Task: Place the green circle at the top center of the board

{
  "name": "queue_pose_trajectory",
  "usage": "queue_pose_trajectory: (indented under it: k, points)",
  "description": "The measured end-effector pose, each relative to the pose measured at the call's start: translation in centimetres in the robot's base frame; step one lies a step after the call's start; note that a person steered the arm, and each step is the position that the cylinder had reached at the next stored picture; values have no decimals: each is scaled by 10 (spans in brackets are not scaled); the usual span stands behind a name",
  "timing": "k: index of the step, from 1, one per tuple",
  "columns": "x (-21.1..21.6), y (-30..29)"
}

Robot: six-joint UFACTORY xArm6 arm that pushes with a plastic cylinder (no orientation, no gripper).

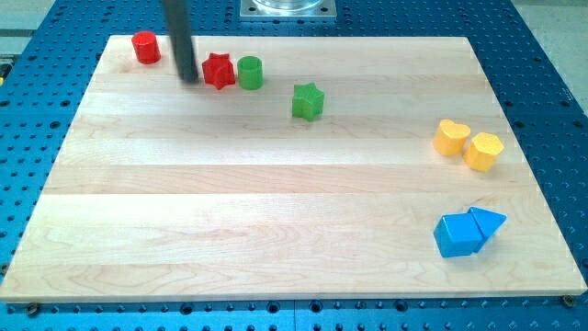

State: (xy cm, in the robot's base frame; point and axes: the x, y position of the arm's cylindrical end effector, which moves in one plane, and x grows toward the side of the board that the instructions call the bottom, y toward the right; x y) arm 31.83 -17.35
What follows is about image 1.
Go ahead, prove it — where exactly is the light wooden board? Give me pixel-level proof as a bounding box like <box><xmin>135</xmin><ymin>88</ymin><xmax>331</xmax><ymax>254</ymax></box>
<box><xmin>1</xmin><ymin>35</ymin><xmax>586</xmax><ymax>303</ymax></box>

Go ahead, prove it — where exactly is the green star block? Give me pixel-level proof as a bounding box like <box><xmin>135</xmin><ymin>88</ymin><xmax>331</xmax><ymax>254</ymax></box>
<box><xmin>291</xmin><ymin>83</ymin><xmax>325</xmax><ymax>121</ymax></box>

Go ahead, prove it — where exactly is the green cylinder block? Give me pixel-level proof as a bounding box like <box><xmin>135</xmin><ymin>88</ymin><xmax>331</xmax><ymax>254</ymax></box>
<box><xmin>237</xmin><ymin>56</ymin><xmax>264</xmax><ymax>90</ymax></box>

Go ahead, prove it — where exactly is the red star block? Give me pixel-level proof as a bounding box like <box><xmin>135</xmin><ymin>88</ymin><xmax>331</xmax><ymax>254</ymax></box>
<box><xmin>202</xmin><ymin>53</ymin><xmax>235</xmax><ymax>90</ymax></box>

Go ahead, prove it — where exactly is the yellow heart block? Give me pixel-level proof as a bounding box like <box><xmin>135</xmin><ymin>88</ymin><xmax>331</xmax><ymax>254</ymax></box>
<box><xmin>433</xmin><ymin>119</ymin><xmax>471</xmax><ymax>156</ymax></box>

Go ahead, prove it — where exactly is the blue cube block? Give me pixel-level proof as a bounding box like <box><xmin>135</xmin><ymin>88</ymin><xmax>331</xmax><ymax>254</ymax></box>
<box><xmin>434</xmin><ymin>213</ymin><xmax>483</xmax><ymax>257</ymax></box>

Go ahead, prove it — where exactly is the yellow hexagon block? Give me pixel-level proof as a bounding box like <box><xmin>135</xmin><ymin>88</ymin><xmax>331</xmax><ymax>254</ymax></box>
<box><xmin>463</xmin><ymin>132</ymin><xmax>504</xmax><ymax>172</ymax></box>

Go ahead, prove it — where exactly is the red cylinder block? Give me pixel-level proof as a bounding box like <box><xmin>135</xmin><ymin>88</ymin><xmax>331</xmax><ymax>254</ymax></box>
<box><xmin>131</xmin><ymin>31</ymin><xmax>161</xmax><ymax>64</ymax></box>

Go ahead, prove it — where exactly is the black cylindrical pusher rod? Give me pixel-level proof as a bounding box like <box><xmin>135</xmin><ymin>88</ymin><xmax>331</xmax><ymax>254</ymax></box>
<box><xmin>162</xmin><ymin>0</ymin><xmax>198</xmax><ymax>84</ymax></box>

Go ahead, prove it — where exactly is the blue triangle block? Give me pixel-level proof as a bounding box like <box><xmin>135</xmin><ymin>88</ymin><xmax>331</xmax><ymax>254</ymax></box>
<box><xmin>468</xmin><ymin>207</ymin><xmax>507</xmax><ymax>253</ymax></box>

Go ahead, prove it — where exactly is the blue perforated table plate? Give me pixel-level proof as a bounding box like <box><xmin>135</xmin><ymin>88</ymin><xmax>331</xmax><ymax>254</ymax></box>
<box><xmin>1</xmin><ymin>1</ymin><xmax>587</xmax><ymax>330</ymax></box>

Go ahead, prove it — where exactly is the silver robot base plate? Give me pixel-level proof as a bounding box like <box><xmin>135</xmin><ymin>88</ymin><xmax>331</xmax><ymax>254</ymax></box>
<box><xmin>239</xmin><ymin>0</ymin><xmax>337</xmax><ymax>18</ymax></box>

